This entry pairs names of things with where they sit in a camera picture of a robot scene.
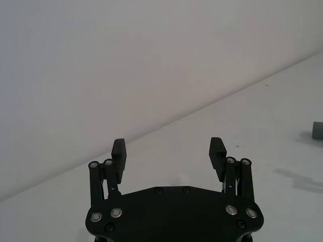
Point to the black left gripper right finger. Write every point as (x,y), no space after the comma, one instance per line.
(216,153)

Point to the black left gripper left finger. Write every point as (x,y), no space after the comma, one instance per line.
(118,156)

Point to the white table cloth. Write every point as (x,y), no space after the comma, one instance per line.
(265,121)

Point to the grey round object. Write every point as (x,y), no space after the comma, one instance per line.
(318,130)

